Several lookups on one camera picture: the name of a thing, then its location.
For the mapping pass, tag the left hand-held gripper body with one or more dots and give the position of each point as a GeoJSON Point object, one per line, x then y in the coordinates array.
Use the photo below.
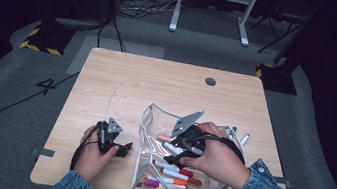
{"type": "Point", "coordinates": [109, 139]}

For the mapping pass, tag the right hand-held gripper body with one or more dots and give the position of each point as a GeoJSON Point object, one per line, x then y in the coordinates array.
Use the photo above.
{"type": "Point", "coordinates": [189, 124]}

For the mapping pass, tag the light blue cap marker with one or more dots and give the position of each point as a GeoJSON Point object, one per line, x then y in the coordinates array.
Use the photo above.
{"type": "Point", "coordinates": [172, 148]}

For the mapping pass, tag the bright red cap marker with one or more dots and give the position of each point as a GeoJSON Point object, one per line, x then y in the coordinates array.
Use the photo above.
{"type": "Point", "coordinates": [172, 168]}

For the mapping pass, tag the peach cap marker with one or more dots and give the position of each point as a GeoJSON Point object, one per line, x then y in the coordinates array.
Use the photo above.
{"type": "Point", "coordinates": [164, 138]}

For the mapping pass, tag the orange cap marker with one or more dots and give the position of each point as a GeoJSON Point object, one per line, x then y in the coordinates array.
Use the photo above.
{"type": "Point", "coordinates": [177, 181]}

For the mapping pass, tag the dark red cap marker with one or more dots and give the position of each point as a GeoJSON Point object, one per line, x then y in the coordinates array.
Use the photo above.
{"type": "Point", "coordinates": [187, 179]}

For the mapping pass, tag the clear plastic zipper bag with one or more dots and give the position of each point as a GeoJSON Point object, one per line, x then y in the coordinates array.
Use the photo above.
{"type": "Point", "coordinates": [154, 129]}

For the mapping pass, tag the magenta cap marker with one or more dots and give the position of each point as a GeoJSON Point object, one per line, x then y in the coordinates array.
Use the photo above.
{"type": "Point", "coordinates": [159, 185]}

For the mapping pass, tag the dark green cap marker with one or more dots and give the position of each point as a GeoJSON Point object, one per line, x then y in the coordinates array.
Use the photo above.
{"type": "Point", "coordinates": [234, 129]}

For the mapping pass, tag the purple cap marker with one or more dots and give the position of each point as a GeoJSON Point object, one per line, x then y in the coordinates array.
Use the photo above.
{"type": "Point", "coordinates": [245, 140]}

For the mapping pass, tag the person's left hand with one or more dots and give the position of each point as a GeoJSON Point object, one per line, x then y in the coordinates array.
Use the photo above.
{"type": "Point", "coordinates": [89, 162]}

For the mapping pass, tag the person's right hand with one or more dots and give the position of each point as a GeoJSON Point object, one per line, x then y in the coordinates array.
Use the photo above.
{"type": "Point", "coordinates": [218, 161]}

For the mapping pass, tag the round dark table grommet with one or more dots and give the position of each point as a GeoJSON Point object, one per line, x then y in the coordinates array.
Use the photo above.
{"type": "Point", "coordinates": [210, 81]}

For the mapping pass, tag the grey tape strip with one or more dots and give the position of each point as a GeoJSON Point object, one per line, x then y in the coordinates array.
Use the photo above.
{"type": "Point", "coordinates": [45, 152]}
{"type": "Point", "coordinates": [286, 183]}

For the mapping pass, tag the black stand base yellow corner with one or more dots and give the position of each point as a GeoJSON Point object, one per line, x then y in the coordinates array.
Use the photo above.
{"type": "Point", "coordinates": [276, 78]}

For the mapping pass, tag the yellow black striped stand base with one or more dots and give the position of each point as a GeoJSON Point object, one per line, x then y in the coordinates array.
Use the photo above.
{"type": "Point", "coordinates": [46, 41]}

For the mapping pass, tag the black tripod legs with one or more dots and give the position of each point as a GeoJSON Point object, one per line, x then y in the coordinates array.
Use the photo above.
{"type": "Point", "coordinates": [278, 36]}

